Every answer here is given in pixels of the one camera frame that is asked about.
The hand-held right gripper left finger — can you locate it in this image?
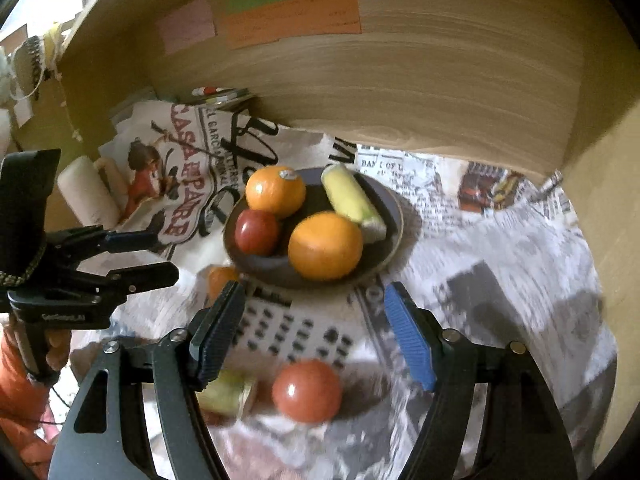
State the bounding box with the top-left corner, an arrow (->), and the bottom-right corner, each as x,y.
47,280 -> 247,480

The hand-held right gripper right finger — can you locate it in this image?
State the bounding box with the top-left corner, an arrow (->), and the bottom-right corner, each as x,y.
382,281 -> 579,480

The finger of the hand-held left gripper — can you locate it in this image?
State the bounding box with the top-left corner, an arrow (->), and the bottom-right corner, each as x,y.
74,261 -> 180,307
46,226 -> 159,262

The red tomato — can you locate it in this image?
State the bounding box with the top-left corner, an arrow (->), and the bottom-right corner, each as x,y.
271,359 -> 344,424

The dark round plate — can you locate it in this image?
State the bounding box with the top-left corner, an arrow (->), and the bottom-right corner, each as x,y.
222,166 -> 405,290

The person's left forearm orange sleeve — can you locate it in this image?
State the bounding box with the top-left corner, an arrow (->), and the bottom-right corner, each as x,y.
0,327 -> 57,463

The person's left hand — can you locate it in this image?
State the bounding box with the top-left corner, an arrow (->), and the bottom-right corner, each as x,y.
46,331 -> 72,375

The small tangerine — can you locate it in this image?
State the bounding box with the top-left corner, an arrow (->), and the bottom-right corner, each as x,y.
206,266 -> 241,306

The yellow-green fruit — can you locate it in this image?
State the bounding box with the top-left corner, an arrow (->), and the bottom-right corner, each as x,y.
196,370 -> 259,419

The white paper towel roll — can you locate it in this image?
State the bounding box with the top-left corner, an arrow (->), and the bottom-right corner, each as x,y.
56,155 -> 121,229

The red apple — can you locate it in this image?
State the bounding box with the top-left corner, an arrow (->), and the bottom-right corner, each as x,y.
234,209 -> 282,257

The newspaper print tablecloth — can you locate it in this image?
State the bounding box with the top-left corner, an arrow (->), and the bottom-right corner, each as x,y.
70,100 -> 619,480

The large plain orange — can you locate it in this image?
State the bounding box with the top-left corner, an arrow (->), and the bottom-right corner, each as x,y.
287,211 -> 364,282

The yellow corn cob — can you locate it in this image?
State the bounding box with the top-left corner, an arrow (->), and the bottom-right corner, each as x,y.
320,163 -> 388,244

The orange with sticker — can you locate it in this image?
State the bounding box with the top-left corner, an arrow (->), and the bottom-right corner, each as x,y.
244,165 -> 307,220

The stack of thin books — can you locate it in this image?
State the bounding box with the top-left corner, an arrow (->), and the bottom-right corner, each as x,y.
192,88 -> 257,109

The small metal object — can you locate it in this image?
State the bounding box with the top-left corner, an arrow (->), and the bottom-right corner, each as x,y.
537,169 -> 564,202

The pink sticky note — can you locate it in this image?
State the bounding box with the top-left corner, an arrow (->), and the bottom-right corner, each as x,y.
155,0 -> 217,56

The orange sticky note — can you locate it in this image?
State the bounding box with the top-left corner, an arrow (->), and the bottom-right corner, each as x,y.
218,0 -> 363,51

